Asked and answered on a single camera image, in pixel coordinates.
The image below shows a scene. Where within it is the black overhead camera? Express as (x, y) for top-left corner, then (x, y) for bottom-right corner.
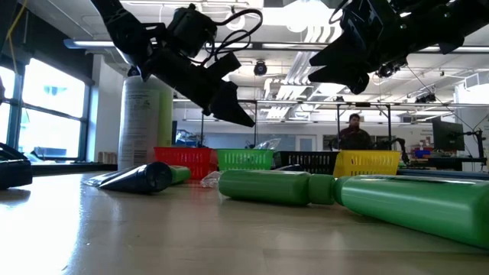
(253, 60), (269, 77)

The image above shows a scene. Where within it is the large window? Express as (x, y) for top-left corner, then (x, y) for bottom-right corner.
(0, 57), (92, 163)

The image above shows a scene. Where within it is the person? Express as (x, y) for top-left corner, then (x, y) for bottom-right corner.
(337, 112), (374, 151)

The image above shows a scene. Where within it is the white green wipes canister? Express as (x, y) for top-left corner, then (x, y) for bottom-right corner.
(117, 75), (174, 172)

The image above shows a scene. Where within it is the black plastic basket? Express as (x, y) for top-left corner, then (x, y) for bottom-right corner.
(272, 150), (340, 176)

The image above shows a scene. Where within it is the wrapped red toothbrush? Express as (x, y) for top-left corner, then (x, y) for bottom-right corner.
(199, 170), (223, 189)

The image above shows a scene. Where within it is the dark blue shave tube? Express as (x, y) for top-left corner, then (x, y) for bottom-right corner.
(98, 161), (173, 194)
(81, 164), (144, 188)

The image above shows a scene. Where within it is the green shampoo bottle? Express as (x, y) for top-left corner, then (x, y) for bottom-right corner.
(167, 164), (192, 185)
(218, 169), (337, 208)
(331, 174), (489, 251)

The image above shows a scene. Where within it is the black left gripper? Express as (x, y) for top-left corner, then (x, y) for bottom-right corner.
(131, 51), (256, 128)

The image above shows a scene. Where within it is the purple packet centre right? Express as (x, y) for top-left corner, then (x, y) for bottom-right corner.
(274, 163), (306, 173)

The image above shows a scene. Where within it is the blue toothbrush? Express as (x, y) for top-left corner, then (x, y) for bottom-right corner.
(252, 137), (283, 151)

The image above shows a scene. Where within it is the ceiling light strip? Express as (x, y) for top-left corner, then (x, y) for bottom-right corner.
(63, 37), (333, 51)

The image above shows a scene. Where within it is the red plastic basket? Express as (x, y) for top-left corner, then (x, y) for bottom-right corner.
(153, 146), (215, 181)

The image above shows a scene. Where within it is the yellow plastic basket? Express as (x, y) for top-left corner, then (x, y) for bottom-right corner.
(332, 149), (402, 179)

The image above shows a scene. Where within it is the green plastic basket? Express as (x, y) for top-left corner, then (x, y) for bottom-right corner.
(215, 148), (275, 172)

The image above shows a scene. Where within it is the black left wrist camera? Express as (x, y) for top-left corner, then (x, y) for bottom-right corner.
(167, 3), (219, 59)

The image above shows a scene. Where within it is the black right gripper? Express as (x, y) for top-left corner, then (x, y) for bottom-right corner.
(307, 0), (432, 95)

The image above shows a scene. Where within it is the black computer monitor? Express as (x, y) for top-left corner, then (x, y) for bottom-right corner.
(431, 119), (466, 153)

